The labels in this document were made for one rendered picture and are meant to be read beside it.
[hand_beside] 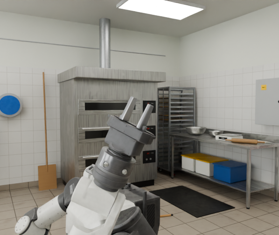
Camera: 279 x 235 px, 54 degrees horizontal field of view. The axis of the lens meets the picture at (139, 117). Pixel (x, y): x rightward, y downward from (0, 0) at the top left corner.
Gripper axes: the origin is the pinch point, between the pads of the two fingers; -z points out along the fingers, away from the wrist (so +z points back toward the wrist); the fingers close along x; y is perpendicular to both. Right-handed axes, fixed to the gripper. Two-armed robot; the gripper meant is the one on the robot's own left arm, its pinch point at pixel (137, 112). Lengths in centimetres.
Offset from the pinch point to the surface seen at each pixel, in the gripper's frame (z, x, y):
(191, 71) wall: -86, 166, 517
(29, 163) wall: 191, 297, 302
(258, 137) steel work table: -11, -17, 422
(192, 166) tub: 84, 62, 439
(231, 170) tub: 53, -3, 389
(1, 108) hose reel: 113, 344, 247
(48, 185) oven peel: 208, 246, 311
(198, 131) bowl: 22, 80, 441
